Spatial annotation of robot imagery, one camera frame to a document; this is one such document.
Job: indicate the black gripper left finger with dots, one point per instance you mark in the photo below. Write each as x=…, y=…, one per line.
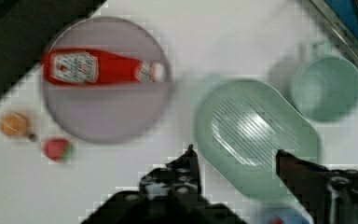
x=184, y=172

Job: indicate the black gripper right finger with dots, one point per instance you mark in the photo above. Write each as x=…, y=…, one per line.
x=329, y=196

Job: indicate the green plastic strainer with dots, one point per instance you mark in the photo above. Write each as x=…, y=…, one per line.
x=240, y=125

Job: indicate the blue bowl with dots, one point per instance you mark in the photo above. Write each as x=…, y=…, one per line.
x=281, y=215

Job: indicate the grey round plate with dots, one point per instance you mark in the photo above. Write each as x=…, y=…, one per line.
x=112, y=113

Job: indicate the green plastic cup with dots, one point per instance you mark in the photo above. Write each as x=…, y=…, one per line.
x=324, y=87

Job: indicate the red toy strawberry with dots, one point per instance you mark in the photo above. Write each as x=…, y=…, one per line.
x=58, y=149

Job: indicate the red ketchup bottle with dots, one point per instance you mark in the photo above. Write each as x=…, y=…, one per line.
x=94, y=67

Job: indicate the orange toy fruit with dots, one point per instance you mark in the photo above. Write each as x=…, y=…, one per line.
x=15, y=124

